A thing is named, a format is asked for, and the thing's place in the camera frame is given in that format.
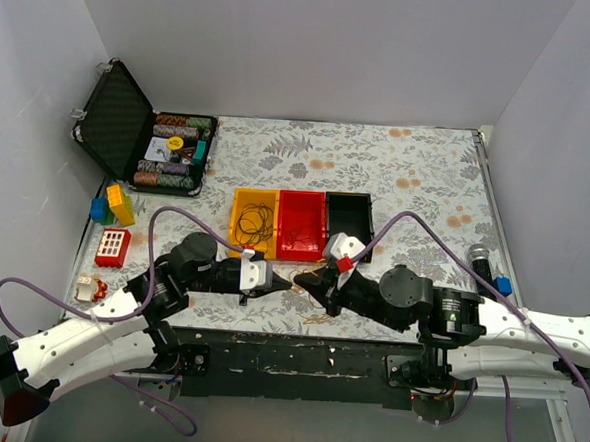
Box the thin red wire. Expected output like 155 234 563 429
282 219 321 254

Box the thin purple wire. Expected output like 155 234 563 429
233 199 277 251

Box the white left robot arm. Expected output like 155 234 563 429
0 232 291 427

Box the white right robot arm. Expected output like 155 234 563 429
294 265 590 388

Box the yellow plastic bin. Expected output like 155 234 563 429
228 187 280 260

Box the red plastic bin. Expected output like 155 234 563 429
276 189 327 262

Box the floral table mat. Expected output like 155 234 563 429
62 104 540 352

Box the black plastic bin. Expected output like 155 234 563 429
323 192 374 256

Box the red white toy block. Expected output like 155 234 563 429
94 228 131 268

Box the black microphone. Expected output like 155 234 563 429
467 243 496 300

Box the yellow toy brick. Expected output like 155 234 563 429
106 184 136 227

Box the small red white toy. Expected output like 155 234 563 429
74 276 108 303

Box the yellow round chip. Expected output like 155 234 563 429
166 135 185 151

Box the blue toy brick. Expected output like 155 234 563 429
89 197 109 223

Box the blue toy block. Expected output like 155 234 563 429
493 276 513 297

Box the black poker chip case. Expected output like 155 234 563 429
71 59 219 198

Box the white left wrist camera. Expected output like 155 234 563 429
239 248 274 293

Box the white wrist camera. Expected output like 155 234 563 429
239 248 274 293
323 232 366 290

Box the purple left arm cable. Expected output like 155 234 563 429
0 195 257 439

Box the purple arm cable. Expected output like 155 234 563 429
0 195 257 439
339 208 590 442

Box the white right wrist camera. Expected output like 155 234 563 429
323 232 366 290

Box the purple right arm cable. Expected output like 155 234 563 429
339 208 590 442

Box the aluminium frame rail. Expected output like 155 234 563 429
4 379 575 442

